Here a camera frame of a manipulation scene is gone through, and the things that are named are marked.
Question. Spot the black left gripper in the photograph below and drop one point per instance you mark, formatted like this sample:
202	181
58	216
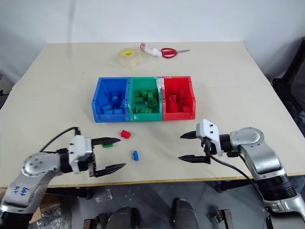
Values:
92	167

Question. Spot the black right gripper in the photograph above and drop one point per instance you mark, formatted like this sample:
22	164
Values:
207	149

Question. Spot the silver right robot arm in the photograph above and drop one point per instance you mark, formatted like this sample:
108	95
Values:
257	152

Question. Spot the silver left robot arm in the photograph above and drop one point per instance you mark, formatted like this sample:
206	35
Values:
35	167

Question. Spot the green toy block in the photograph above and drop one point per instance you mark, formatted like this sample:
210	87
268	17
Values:
108	145
151	95
146	110
139	93
152	103
139	100

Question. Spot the red toy block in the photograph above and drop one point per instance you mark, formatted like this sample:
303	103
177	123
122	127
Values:
184	93
125	134
173	100

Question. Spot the blue toy block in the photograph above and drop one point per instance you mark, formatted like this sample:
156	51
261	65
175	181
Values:
135	155
115	98
107	109
117	111

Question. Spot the red plastic bin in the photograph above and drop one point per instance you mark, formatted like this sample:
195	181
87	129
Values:
177	115

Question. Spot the clear plastic bag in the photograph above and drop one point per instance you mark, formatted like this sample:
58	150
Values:
104	195

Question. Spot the blue plastic bin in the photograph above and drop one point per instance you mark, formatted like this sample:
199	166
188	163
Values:
96	107

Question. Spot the green plastic bin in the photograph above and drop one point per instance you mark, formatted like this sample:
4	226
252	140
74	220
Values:
143	118

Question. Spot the black table leg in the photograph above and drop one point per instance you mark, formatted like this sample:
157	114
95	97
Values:
233	186

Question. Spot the dark rounded shape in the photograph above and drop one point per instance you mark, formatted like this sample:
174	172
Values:
124	218
184	214

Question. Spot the white tape strip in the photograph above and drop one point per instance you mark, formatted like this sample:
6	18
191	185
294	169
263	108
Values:
159	83

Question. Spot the brown cardboard box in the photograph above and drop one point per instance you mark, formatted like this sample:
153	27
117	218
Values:
47	210

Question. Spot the clear tape roll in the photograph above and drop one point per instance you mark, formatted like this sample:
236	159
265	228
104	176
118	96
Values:
128	58

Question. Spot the white bottle with red label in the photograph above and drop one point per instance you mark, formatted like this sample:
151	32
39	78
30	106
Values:
150	49

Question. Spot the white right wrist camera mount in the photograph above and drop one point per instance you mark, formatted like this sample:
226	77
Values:
208	130

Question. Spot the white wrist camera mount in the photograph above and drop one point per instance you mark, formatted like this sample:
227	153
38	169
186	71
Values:
208	130
79	149

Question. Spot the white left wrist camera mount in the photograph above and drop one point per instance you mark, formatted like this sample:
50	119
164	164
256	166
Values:
79	149

